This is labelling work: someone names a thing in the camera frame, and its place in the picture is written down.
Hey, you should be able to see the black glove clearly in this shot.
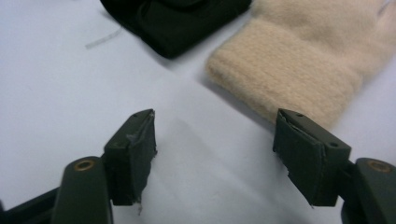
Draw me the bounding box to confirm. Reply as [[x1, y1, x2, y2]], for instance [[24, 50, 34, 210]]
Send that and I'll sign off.
[[99, 0, 252, 60]]

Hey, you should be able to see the beige fluffy glove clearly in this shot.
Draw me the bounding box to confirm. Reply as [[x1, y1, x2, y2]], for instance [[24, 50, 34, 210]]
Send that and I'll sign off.
[[205, 0, 396, 130]]

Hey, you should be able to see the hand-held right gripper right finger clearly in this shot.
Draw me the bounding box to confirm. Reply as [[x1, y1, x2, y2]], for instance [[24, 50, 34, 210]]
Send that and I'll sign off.
[[273, 108, 352, 207]]

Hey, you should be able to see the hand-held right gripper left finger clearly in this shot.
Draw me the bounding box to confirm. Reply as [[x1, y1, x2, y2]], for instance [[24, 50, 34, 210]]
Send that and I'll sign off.
[[103, 108, 158, 207]]

